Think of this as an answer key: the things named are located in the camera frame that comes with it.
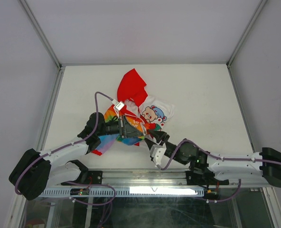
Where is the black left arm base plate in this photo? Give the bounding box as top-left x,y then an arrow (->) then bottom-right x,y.
61,170 -> 103,186

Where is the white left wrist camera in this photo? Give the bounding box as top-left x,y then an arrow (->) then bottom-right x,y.
112,99 -> 125,118

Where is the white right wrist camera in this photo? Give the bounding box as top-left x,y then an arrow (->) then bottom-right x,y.
150,144 -> 166,168

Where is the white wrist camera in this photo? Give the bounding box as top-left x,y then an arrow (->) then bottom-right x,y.
112,99 -> 125,118
150,144 -> 166,168

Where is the aluminium frame post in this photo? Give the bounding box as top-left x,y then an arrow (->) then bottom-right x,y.
226,0 -> 268,68
18,0 -> 62,69

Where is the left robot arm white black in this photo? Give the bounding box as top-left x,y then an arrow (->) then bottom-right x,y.
9,113 -> 146,200

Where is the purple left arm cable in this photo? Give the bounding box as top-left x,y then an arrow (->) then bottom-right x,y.
14,92 -> 115,195

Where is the left aluminium frame post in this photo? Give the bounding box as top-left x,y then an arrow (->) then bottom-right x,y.
18,0 -> 62,69

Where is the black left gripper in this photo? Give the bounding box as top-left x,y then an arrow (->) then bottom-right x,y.
97,115 -> 143,139

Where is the grey slotted cable duct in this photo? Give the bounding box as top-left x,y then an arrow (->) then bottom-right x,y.
40,186 -> 204,198

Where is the red white rainbow kids jacket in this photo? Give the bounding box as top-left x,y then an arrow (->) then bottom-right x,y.
92,69 -> 174,156

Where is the right aluminium frame post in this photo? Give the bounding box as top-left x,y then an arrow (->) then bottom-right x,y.
226,0 -> 268,68

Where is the purple cable under rail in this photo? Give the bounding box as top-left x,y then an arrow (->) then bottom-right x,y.
66,181 -> 117,228

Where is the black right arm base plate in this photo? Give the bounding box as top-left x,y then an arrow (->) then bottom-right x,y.
185,171 -> 229,188

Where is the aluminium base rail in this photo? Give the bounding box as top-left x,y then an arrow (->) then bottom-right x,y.
35,168 -> 274,190

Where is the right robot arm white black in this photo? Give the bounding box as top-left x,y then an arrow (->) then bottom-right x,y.
145,131 -> 281,188

